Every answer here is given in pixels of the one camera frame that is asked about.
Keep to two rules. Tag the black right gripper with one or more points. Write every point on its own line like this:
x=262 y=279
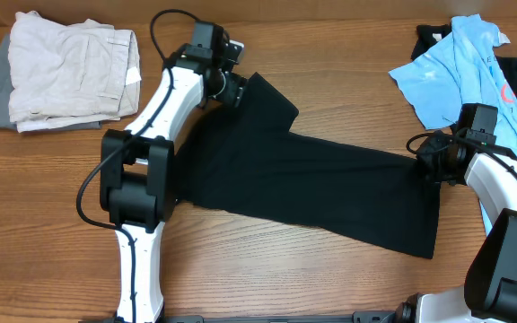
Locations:
x=424 y=156

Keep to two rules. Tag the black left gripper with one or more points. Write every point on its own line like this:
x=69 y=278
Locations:
x=234 y=89

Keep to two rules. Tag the plain black t-shirt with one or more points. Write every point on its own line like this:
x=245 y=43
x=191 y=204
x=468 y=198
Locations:
x=246 y=160

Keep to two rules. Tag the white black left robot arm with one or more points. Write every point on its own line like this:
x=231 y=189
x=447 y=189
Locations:
x=136 y=185

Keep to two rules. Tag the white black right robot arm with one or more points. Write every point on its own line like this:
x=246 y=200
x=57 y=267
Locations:
x=489 y=293

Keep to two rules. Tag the light blue t-shirt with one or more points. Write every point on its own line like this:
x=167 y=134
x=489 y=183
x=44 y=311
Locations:
x=461 y=68

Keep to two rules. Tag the black logo t-shirt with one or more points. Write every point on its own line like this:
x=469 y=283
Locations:
x=428 y=35

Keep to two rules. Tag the folded beige shorts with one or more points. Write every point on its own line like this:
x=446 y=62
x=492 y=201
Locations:
x=69 y=75

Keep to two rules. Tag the folded grey garment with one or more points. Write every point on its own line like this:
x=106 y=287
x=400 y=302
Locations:
x=6 y=89

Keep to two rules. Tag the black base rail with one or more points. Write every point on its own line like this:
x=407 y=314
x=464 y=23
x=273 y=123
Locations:
x=378 y=316

